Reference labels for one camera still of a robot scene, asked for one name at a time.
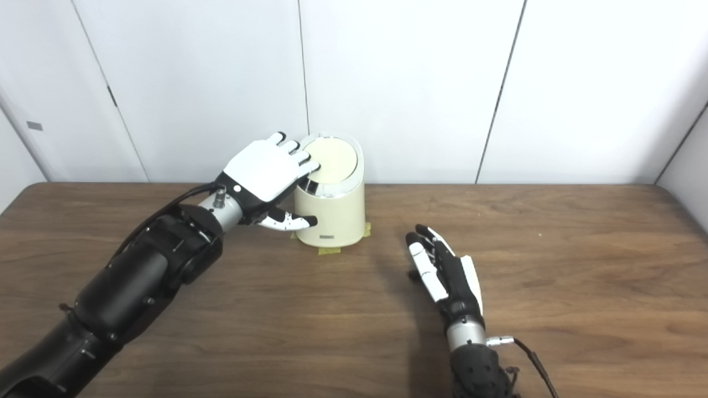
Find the round cream bin lid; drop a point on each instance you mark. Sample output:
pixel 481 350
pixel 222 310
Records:
pixel 334 160

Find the small grey wall label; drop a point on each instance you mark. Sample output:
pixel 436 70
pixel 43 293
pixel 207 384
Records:
pixel 34 125

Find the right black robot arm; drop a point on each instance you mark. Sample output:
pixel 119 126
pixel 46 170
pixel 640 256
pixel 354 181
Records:
pixel 475 370

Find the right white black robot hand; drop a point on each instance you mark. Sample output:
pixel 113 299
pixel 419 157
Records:
pixel 456 282

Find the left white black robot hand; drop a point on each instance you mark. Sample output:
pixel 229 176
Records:
pixel 260 171

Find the cream-colored bin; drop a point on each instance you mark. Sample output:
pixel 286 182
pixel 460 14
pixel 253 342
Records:
pixel 337 215

